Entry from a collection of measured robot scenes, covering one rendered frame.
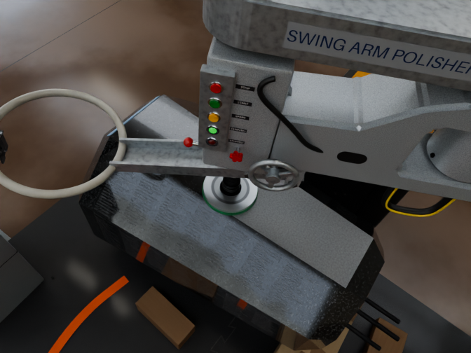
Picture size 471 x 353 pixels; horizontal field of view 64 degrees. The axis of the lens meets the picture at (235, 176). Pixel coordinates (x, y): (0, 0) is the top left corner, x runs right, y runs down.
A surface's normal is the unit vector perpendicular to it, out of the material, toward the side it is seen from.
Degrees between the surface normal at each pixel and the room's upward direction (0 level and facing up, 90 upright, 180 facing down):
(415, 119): 90
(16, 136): 0
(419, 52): 90
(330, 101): 4
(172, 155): 13
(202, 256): 45
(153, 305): 0
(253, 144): 90
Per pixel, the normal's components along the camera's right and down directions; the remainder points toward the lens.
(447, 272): 0.10, -0.55
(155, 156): -0.13, -0.58
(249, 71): -0.15, 0.81
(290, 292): -0.32, 0.07
